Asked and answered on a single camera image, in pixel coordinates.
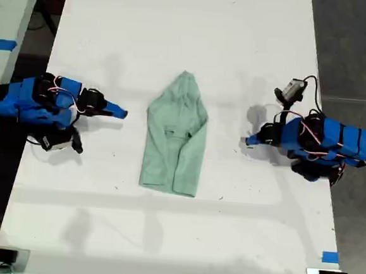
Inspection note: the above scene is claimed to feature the black camera cable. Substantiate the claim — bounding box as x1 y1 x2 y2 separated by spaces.
300 74 326 113
26 134 46 147

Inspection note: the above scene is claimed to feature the pale green T-shirt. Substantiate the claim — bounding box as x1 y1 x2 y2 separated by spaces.
137 66 213 199

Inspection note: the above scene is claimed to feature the black floor cable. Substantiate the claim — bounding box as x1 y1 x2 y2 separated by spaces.
28 3 60 35

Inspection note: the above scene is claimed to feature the long blue tape strip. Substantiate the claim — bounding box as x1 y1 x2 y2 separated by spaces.
0 39 18 51

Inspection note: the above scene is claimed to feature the black camera stalk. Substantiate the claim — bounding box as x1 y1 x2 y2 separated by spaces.
69 125 85 154
278 95 303 113

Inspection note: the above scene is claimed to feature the small camera box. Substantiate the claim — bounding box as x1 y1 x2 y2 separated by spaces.
274 77 309 102
40 131 73 153

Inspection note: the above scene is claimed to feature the pale side table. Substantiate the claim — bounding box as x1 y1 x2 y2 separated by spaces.
0 0 44 177

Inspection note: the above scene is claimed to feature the short blue tape strip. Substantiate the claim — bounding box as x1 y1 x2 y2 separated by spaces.
322 251 339 263

